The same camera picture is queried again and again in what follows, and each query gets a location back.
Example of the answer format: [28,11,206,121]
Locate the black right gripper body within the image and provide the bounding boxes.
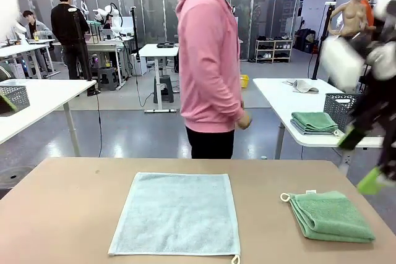
[371,90,396,166]

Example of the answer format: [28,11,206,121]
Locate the green towel with white loop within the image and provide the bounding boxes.
[280,190,377,244]

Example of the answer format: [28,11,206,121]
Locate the light blue towel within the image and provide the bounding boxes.
[107,171,241,264]

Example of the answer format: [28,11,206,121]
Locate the person's right forearm pink sleeve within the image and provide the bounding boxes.
[221,72,247,121]

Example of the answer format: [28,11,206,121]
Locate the light grey mesh basket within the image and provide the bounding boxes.
[0,79,31,117]

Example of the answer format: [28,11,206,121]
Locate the dark grey mesh basket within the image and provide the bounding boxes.
[323,92,363,134]

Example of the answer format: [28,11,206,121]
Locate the person's right hand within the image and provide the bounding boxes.
[236,109,252,131]

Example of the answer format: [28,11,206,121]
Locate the white side table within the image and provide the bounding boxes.
[0,79,97,157]
[252,77,396,174]

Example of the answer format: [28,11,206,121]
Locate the green terry towel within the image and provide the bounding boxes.
[290,111,340,132]

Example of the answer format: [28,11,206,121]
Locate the grey-blue towel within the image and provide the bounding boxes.
[290,120,340,137]

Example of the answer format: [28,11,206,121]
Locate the white long desk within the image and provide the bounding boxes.
[0,43,61,80]

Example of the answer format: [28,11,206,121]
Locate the grey crumpled cloth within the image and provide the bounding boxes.
[282,79,320,94]

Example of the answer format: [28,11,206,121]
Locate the seated person in grey jacket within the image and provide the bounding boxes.
[22,10,53,41]

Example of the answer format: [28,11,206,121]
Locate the man in black with cap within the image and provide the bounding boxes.
[50,0,90,81]

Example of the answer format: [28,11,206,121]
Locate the black light stand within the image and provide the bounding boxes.
[311,1,337,81]

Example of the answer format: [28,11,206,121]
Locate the grey step stool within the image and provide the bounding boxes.
[153,75,174,104]
[97,66,120,92]

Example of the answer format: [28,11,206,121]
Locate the black bags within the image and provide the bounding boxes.
[295,28,319,54]

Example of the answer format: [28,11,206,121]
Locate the bare skin-tone mannequin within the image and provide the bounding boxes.
[327,0,369,38]

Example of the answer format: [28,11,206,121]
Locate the white shoe rack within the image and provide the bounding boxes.
[255,38,293,63]

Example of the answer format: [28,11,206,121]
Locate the mannequin with hat, orange top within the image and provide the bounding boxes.
[360,0,377,30]

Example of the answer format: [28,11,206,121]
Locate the black pole stand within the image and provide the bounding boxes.
[129,6,142,76]

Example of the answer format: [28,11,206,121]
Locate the white standing desk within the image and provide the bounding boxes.
[138,43,180,113]

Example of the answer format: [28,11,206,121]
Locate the person in pink hoodie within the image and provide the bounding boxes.
[175,0,257,160]

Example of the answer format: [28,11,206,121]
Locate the black camera tripod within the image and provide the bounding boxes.
[71,10,101,97]

